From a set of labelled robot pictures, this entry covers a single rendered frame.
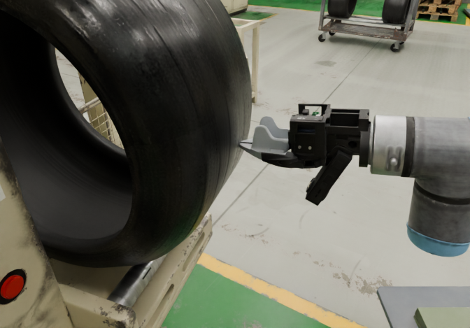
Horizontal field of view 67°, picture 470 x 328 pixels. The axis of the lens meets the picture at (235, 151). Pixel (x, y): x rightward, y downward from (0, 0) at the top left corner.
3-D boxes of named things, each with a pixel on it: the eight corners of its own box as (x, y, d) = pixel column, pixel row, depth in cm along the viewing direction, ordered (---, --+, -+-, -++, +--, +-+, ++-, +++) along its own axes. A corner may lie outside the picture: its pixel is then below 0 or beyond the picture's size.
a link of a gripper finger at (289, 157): (266, 142, 61) (317, 145, 57) (266, 151, 61) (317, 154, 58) (258, 156, 57) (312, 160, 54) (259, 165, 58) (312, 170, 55)
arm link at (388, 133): (398, 157, 58) (400, 191, 51) (366, 154, 60) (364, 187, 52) (404, 106, 54) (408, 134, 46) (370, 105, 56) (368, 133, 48)
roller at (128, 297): (124, 325, 60) (108, 307, 59) (109, 327, 63) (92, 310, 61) (206, 201, 88) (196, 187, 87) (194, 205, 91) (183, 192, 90)
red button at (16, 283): (9, 304, 47) (1, 289, 45) (-2, 300, 47) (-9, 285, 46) (27, 286, 49) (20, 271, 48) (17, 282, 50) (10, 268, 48)
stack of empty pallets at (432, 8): (457, 22, 704) (464, -2, 681) (408, 17, 742) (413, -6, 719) (459, 12, 798) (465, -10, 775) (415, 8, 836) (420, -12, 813)
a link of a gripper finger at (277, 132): (242, 112, 63) (294, 113, 59) (245, 141, 65) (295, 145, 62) (236, 119, 60) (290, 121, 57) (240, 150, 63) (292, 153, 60)
